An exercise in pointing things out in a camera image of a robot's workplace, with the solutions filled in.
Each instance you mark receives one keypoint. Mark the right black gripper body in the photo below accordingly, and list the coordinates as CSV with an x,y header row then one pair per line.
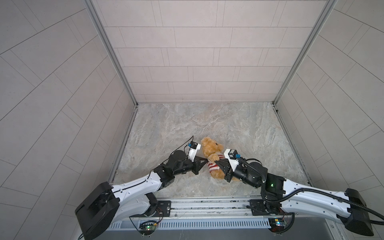
x,y
242,174

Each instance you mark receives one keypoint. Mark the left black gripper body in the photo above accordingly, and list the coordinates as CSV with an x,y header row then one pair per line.
x,y
185,167

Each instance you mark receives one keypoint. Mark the red white striped knit sweater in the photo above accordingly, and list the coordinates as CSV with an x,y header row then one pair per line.
x,y
212,158

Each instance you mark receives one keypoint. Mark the brown plush teddy bear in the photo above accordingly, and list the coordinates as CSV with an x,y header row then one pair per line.
x,y
210,146

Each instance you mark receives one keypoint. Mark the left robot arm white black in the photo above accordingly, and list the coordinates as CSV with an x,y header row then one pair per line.
x,y
107,203

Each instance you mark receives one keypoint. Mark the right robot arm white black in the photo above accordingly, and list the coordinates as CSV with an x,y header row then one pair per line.
x,y
281,195

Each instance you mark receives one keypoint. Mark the white ventilation grille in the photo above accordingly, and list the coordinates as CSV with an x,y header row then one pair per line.
x,y
207,224

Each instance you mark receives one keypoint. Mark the right green circuit board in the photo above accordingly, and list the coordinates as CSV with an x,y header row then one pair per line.
x,y
277,224

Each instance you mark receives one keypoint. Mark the green circuit board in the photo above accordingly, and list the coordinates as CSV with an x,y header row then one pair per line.
x,y
147,228
277,224

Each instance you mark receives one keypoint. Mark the left green circuit board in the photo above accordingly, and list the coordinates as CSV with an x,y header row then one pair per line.
x,y
147,228

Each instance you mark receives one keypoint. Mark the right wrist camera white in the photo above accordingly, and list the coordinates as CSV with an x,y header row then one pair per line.
x,y
232,156

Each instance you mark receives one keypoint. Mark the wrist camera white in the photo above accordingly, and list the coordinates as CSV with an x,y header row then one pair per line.
x,y
232,156
193,149

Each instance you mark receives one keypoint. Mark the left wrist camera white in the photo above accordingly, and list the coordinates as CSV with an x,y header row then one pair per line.
x,y
193,149

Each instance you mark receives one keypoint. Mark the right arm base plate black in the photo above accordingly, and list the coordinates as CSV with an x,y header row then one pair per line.
x,y
262,208

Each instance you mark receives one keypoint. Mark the aluminium mounting rail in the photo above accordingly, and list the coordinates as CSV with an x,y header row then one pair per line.
x,y
200,208

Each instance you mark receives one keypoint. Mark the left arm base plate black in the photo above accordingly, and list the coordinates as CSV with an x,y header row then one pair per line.
x,y
162,209

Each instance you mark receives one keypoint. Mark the right aluminium corner post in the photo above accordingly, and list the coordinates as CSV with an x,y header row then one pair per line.
x,y
326,11

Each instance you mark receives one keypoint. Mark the aluminium corner post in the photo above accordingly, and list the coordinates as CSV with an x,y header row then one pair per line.
x,y
96,20
326,11

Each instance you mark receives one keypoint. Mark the left aluminium corner post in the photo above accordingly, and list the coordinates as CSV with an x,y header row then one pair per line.
x,y
96,20

